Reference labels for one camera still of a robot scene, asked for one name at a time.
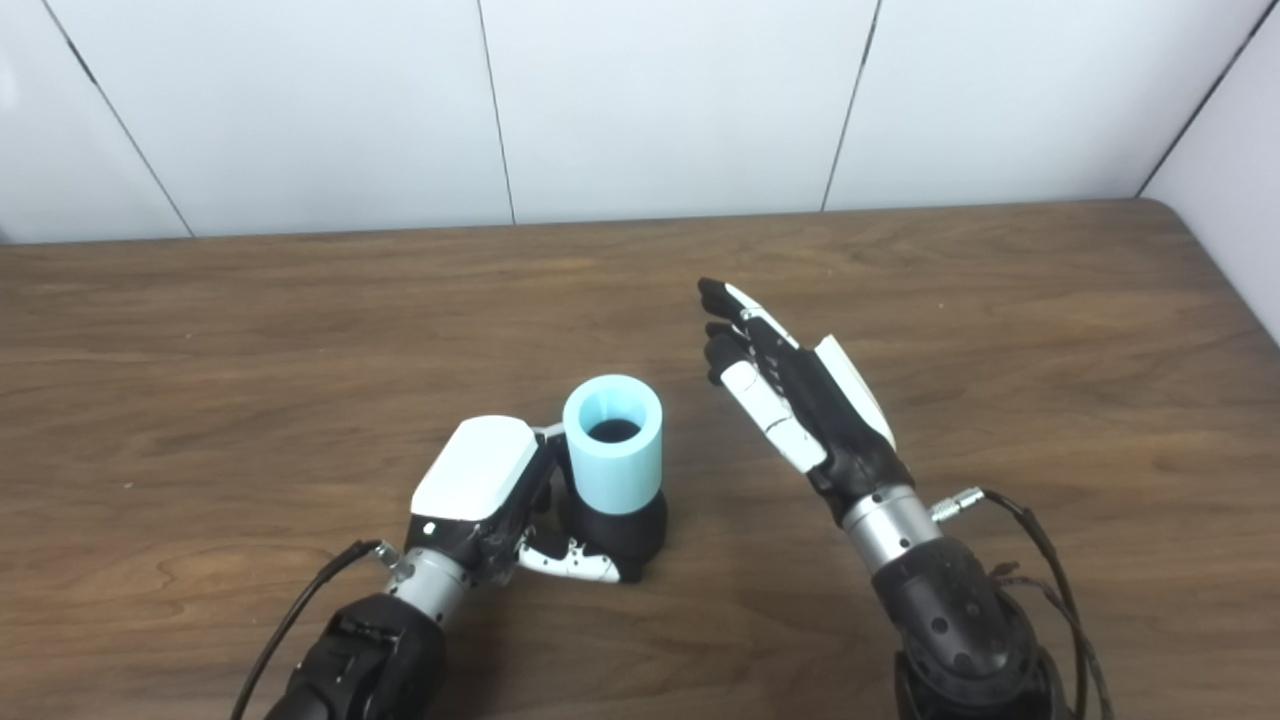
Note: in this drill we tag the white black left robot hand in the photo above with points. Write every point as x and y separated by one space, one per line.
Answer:
475 465

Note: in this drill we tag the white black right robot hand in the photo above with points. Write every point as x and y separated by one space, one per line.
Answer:
840 420

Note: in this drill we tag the black funnel-shaped nozzle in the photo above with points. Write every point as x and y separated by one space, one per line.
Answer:
625 530

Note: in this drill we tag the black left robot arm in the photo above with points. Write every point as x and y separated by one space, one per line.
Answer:
370 660

